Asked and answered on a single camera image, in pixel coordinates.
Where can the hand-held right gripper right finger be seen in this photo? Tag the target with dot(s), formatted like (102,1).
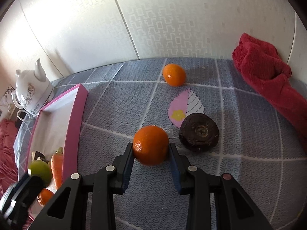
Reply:
(176,175)

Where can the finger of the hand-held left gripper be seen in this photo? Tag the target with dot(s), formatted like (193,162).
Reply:
(31,189)

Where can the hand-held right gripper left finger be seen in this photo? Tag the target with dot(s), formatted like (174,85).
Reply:
(126,172)

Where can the orange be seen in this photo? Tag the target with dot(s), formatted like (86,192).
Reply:
(174,74)
(45,196)
(150,145)

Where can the green lime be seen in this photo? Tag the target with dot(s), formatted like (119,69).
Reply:
(42,171)

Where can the carrot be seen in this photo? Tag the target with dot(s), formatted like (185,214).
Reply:
(57,170)

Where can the round cut eggplant piece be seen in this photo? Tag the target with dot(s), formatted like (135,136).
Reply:
(37,155)

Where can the pink rimmed white tray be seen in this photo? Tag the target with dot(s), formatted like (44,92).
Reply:
(52,124)

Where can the dark purple beet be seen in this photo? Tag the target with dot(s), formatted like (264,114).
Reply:
(199,135)

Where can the red blanket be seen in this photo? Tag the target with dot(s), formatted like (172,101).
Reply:
(7,143)

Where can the grey checked tablecloth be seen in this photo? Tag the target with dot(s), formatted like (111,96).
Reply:
(239,172)

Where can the white electric kettle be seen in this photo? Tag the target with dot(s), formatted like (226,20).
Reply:
(30,89)

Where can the red towel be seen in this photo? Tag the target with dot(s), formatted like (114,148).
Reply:
(266,71)

